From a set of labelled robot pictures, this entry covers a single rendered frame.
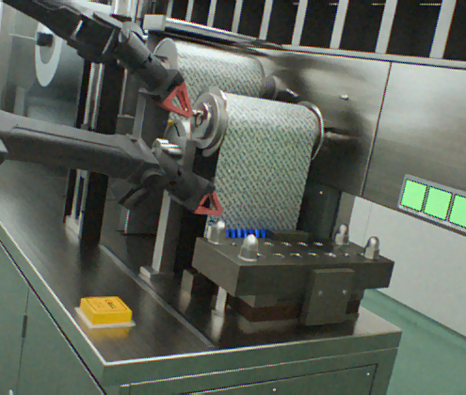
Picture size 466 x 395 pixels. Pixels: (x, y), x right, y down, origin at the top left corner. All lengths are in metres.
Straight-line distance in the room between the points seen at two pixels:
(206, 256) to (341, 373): 0.36
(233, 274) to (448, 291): 3.13
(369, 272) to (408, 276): 3.04
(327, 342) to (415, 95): 0.52
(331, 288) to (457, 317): 2.94
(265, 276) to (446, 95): 0.49
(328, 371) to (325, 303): 0.13
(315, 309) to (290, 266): 0.11
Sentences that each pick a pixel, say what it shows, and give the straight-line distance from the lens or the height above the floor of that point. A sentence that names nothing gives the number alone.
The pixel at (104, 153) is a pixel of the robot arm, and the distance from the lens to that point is 0.99.
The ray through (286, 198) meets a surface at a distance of 1.35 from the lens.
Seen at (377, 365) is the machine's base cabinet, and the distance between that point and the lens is 1.35.
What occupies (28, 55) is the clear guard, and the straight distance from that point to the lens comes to 2.13.
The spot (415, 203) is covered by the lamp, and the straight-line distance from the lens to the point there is 1.26.
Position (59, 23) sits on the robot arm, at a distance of 1.18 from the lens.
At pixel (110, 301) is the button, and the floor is 0.92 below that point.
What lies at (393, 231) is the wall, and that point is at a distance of 4.42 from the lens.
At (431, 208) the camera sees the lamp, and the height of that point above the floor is 1.17.
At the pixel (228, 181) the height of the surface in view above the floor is 1.14.
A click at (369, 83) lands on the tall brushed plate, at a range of 1.39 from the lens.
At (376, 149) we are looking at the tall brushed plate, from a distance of 1.35.
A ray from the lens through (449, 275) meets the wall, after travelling 4.13.
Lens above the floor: 1.35
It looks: 11 degrees down
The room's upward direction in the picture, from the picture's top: 10 degrees clockwise
